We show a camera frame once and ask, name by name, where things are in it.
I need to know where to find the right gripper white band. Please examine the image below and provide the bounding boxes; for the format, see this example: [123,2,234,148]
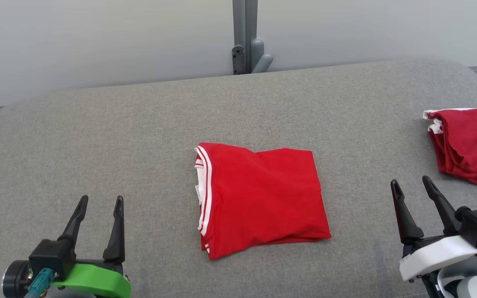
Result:
[390,175,477,284]

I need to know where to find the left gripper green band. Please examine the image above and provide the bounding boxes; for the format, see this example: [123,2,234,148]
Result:
[51,195,132,298]

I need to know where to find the red shorts white side stripes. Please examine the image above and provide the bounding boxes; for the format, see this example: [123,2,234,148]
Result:
[423,108,477,188]

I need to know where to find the red jersey white trim lettering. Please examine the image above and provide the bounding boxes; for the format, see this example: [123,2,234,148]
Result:
[194,142,332,261]

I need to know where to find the teal left camera connector cable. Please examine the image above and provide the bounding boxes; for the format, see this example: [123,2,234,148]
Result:
[24,268,55,298]

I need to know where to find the grey metal frame post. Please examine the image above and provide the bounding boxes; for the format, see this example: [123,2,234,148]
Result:
[231,0,274,76]

